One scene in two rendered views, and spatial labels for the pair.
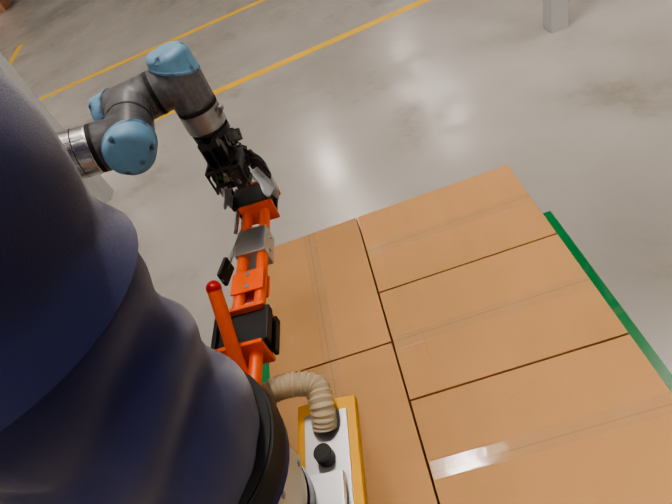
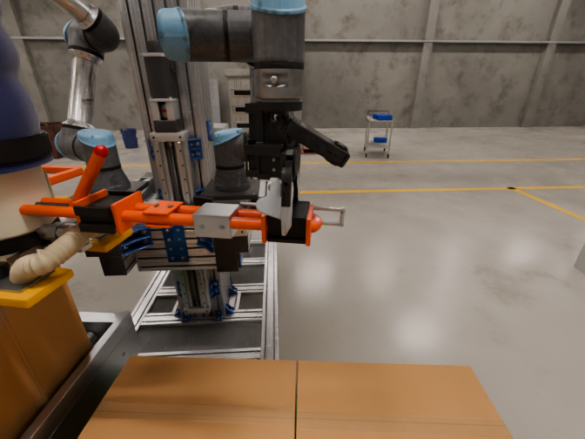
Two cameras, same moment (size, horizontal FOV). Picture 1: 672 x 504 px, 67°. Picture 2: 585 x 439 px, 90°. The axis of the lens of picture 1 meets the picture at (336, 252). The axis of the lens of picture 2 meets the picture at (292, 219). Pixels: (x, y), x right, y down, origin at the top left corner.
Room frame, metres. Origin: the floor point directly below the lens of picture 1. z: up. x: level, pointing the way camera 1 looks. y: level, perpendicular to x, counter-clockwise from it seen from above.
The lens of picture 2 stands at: (0.85, -0.37, 1.42)
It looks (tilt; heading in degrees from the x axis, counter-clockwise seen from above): 24 degrees down; 84
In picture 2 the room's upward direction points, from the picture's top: straight up
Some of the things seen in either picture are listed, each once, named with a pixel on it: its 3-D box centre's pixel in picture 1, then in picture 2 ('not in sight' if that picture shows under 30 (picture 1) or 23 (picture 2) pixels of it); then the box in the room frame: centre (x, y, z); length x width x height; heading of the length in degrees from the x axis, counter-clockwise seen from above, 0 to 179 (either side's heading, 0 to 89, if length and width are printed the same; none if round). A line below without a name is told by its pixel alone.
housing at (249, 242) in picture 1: (255, 247); (218, 219); (0.77, 0.14, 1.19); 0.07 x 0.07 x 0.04; 76
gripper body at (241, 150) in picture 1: (223, 155); (275, 140); (0.88, 0.12, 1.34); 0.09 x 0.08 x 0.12; 165
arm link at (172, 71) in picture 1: (179, 80); (278, 26); (0.89, 0.12, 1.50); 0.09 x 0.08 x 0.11; 92
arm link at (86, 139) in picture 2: not in sight; (97, 147); (0.23, 0.85, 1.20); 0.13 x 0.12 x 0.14; 147
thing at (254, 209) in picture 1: (260, 201); (288, 222); (0.90, 0.10, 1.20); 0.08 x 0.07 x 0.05; 166
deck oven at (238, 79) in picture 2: not in sight; (257, 107); (0.85, 8.03, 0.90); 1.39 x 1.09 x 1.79; 176
